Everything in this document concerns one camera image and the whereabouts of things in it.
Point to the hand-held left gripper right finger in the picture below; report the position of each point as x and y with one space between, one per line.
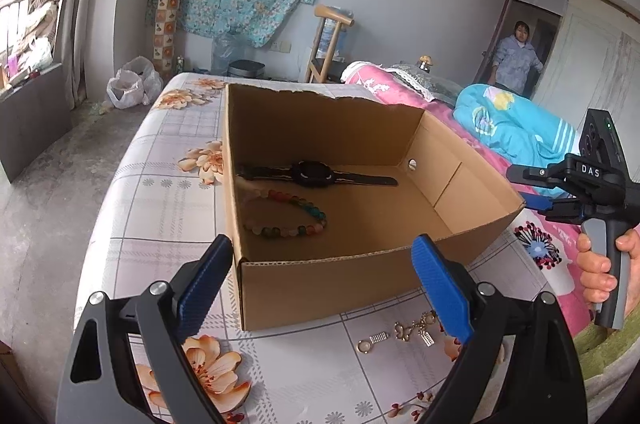
442 289

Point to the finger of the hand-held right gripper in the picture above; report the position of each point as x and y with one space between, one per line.
537 201
535 176

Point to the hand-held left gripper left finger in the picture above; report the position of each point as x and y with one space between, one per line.
205 284

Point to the brown cardboard box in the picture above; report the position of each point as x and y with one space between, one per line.
325 294

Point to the black wristwatch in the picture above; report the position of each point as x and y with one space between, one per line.
312 174

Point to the person's right forearm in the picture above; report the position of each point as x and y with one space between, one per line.
610 344

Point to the person's right hand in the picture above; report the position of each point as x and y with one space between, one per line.
595 274

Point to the blue cartoon blanket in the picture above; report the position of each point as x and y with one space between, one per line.
505 129

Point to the white door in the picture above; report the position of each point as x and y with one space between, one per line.
590 69

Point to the grey lace pillow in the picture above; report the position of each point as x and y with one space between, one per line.
430 87

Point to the small doll figurine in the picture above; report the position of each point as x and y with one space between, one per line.
425 63

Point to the white plastic bag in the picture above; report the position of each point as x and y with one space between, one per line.
132 84

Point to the grey rice cooker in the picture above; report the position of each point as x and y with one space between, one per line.
246 68

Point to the clear water jug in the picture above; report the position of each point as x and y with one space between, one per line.
227 52

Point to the grey cabinet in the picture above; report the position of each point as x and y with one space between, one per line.
30 124

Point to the blue water jug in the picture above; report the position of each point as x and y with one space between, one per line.
330 39

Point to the wooden chair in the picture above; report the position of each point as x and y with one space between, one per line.
320 49

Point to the tall checkered box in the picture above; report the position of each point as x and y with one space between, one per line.
167 29

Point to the grey curtain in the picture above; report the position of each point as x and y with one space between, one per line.
90 4

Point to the wall socket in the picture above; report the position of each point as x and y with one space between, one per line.
281 46

